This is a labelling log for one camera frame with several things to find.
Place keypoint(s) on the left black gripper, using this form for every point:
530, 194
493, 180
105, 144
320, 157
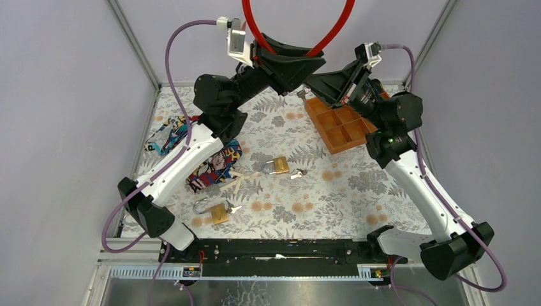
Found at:
262, 62

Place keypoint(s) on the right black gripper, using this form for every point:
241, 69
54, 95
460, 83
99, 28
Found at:
332, 87

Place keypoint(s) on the red cable lock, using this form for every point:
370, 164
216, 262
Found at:
337, 27

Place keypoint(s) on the silver key bunch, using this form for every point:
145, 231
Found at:
300, 173

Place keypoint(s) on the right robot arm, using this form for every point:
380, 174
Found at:
456, 240

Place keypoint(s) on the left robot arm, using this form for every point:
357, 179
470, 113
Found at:
219, 99

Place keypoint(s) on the orange compartment tray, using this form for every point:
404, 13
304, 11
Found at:
340, 128

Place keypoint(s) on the floral table mat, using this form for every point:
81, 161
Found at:
343, 195

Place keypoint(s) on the colourful patterned cloth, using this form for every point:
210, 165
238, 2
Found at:
215, 170

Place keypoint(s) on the beige ribbon bow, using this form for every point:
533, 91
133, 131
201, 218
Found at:
235, 185

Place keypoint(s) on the brass padlock with keys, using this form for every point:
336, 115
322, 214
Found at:
218, 212

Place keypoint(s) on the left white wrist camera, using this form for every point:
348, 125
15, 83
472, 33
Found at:
237, 46

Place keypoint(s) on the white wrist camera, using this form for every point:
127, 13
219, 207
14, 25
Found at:
369, 54
237, 46

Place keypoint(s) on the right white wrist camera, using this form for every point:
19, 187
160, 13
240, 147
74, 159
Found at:
369, 54

